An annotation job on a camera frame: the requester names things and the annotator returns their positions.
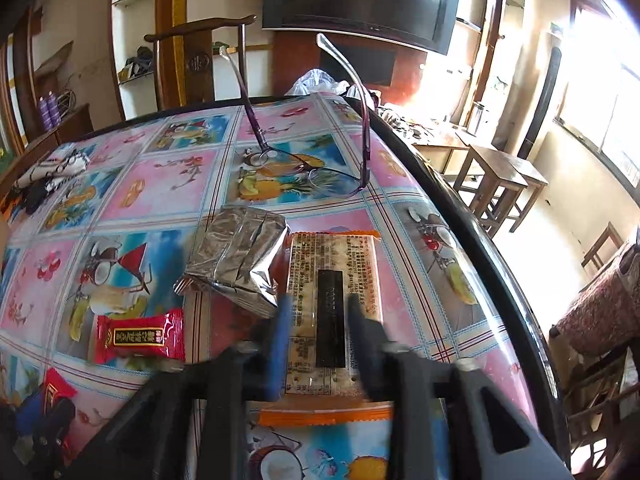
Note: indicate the dark wooden chair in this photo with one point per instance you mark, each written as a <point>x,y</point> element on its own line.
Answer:
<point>199,62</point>

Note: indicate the purple frame eyeglasses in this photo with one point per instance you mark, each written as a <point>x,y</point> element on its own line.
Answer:
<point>368,145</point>

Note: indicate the brown wooden cabinet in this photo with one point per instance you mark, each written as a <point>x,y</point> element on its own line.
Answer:
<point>75,121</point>

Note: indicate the black white orange scarf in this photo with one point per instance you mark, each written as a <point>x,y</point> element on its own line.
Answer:
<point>55,170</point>

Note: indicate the white corner shelf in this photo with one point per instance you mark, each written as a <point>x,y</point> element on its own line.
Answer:
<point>135,77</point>

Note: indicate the dark crumpled shelf object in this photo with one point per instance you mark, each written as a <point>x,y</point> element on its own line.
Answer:
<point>137,65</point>

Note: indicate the white plastic bag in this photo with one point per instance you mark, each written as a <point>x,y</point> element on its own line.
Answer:
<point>312,82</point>

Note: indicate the red black label candy packet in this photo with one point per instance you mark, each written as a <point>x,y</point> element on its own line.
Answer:
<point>55,385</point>
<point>150,325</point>

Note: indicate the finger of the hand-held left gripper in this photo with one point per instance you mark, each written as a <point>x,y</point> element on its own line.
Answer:
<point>57,422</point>
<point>29,405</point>

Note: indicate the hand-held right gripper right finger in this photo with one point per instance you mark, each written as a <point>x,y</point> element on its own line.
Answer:
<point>365,355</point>

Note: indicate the floral cushion chair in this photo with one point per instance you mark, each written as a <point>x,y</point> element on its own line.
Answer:
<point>600,305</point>

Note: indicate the orange edged cracker packet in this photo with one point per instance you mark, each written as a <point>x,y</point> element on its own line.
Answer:
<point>330,260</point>

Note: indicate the black stove pipe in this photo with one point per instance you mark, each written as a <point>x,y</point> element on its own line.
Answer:
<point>542,105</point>

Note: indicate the large silver foil snack packet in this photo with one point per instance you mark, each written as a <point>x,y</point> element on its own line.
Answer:
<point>235,260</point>

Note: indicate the small wooden stool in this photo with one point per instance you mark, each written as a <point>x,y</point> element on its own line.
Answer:
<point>607,232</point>

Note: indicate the purple bottle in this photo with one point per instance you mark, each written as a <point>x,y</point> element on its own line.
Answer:
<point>54,107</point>
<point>45,112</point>

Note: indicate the bright window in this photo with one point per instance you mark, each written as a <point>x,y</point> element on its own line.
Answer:
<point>610,85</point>

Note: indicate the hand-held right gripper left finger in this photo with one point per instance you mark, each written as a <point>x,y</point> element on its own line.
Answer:
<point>276,355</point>

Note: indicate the black panel under television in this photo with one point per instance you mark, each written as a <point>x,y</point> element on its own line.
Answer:
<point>365,65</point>

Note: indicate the low wooden table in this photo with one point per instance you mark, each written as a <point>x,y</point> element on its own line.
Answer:
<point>440,137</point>

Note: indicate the black flat screen television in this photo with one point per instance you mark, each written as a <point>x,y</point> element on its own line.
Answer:
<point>360,0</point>

